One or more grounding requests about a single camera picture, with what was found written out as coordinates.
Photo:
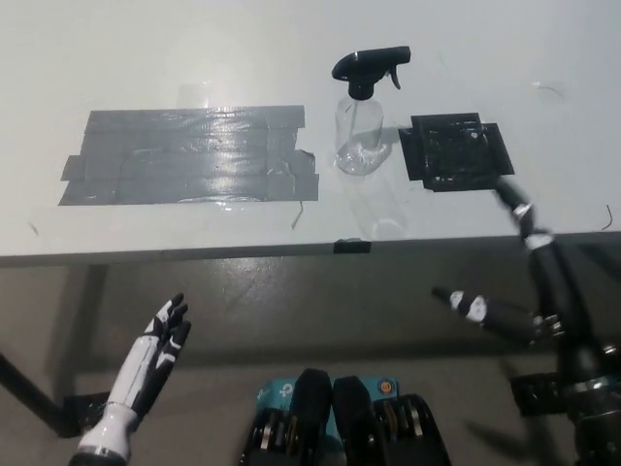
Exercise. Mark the black trigger sprayer lid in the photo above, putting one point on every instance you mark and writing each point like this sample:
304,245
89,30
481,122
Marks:
361,63

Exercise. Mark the black table strut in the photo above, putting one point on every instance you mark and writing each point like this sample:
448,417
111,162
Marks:
29,388

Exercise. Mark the clear plastic bottle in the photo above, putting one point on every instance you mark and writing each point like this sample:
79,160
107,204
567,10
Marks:
360,136

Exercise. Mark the grey tape patch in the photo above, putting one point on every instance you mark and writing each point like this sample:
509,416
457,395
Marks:
194,155

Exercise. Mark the black teal robot body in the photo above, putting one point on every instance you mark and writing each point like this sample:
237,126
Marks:
349,422

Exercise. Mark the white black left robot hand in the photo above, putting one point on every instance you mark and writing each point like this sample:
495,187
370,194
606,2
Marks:
138,369

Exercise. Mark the small black tape piece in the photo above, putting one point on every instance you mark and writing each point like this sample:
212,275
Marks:
353,246

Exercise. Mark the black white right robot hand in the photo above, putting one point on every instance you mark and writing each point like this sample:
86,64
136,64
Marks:
548,281

